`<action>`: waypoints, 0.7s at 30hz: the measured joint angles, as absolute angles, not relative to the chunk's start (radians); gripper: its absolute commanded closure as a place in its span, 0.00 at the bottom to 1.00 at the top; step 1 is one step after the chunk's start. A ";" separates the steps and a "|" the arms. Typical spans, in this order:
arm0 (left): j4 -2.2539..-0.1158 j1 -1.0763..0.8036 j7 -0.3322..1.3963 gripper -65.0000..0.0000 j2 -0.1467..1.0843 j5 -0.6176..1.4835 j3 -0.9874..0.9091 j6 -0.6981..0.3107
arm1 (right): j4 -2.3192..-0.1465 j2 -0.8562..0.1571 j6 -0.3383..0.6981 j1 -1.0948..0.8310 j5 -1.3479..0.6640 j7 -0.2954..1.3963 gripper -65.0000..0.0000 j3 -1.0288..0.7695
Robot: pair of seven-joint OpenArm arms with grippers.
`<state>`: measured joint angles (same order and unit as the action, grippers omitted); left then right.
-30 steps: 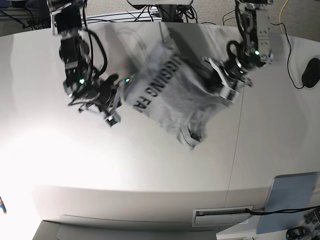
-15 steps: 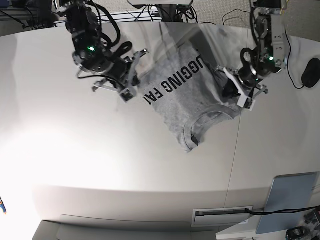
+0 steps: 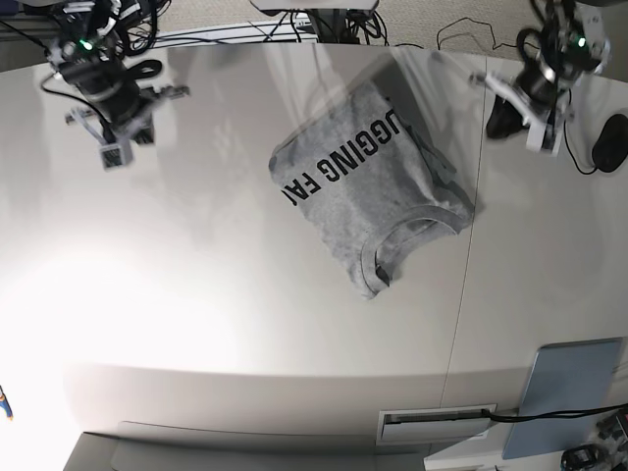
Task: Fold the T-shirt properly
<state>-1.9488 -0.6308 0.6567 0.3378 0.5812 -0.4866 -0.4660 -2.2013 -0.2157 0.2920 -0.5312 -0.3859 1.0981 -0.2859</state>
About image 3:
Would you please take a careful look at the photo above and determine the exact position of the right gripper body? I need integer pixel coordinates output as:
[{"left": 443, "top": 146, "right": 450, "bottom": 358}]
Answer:
[{"left": 65, "top": 85, "right": 190, "bottom": 145}]

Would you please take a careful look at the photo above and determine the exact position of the white table cable tray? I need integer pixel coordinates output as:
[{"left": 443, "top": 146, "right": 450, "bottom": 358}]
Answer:
[{"left": 376, "top": 404, "right": 497, "bottom": 446}]

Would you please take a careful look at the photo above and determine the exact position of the black power cable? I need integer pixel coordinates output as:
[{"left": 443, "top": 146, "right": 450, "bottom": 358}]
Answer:
[{"left": 485, "top": 402, "right": 628, "bottom": 424}]

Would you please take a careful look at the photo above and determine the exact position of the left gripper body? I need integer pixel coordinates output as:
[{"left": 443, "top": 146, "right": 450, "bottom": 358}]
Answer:
[{"left": 470, "top": 64, "right": 574, "bottom": 128}]

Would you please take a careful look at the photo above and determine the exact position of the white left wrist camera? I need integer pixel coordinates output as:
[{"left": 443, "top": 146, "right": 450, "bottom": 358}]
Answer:
[{"left": 526, "top": 119, "right": 564, "bottom": 156}]

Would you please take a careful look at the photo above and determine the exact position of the black computer mouse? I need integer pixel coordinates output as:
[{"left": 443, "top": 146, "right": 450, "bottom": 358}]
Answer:
[{"left": 592, "top": 114, "right": 628, "bottom": 174}]

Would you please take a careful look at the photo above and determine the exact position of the black blue device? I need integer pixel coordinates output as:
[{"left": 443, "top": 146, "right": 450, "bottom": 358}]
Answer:
[{"left": 560, "top": 444, "right": 607, "bottom": 471}]

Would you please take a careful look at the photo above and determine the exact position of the grey laptop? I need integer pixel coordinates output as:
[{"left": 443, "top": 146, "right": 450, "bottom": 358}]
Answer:
[{"left": 501, "top": 338, "right": 623, "bottom": 460}]

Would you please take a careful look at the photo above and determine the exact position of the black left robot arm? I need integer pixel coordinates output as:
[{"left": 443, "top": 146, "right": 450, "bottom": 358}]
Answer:
[{"left": 470, "top": 1, "right": 613, "bottom": 140}]

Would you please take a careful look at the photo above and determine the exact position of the grey T-shirt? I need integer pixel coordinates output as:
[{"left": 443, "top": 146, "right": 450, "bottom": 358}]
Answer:
[{"left": 268, "top": 81, "right": 474, "bottom": 299}]

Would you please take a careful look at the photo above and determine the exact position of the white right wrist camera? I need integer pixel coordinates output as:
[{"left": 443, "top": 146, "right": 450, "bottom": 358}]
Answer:
[{"left": 99, "top": 141, "right": 133, "bottom": 171}]

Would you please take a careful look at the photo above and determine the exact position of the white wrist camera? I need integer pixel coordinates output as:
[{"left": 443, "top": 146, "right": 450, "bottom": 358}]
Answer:
[
  {"left": 526, "top": 119, "right": 564, "bottom": 156},
  {"left": 99, "top": 141, "right": 133, "bottom": 171}
]

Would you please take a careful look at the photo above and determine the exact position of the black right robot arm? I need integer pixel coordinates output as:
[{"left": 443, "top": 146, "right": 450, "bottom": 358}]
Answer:
[{"left": 46, "top": 1, "right": 235, "bottom": 155}]

